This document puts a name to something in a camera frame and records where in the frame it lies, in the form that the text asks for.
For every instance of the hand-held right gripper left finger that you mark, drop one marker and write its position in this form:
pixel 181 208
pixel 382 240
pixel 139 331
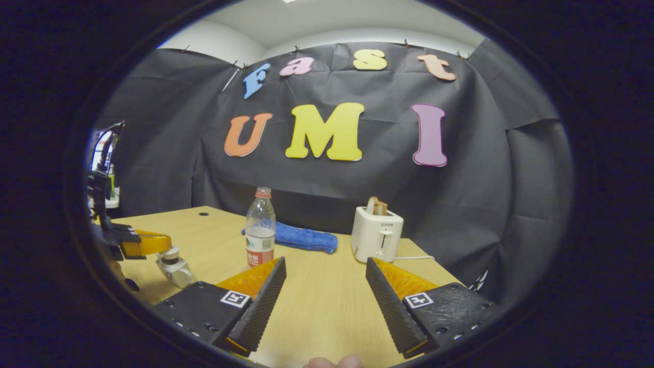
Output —
pixel 258 312

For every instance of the white teacup lid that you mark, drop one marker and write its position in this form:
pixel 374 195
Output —
pixel 168 257

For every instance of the white toaster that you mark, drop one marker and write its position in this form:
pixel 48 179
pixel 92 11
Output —
pixel 375 235

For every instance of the clear plastic water bottle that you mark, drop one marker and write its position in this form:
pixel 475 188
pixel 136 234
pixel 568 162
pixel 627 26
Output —
pixel 260 230

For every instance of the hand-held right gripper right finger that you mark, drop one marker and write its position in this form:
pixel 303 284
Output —
pixel 388 312

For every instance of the blue towel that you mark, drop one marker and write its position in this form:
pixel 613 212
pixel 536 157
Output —
pixel 306 237

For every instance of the toasted bread slice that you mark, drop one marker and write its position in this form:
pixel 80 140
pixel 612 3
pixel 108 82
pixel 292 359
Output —
pixel 382 208
pixel 372 206

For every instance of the computer monitor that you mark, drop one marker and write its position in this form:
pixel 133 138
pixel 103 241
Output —
pixel 98 151

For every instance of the green drink bottle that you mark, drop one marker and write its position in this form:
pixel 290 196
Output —
pixel 111 180

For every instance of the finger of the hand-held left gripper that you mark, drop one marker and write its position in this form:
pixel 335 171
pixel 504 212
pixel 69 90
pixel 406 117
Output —
pixel 120 240

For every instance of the white teacup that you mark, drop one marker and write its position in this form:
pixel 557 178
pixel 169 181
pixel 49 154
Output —
pixel 179 275

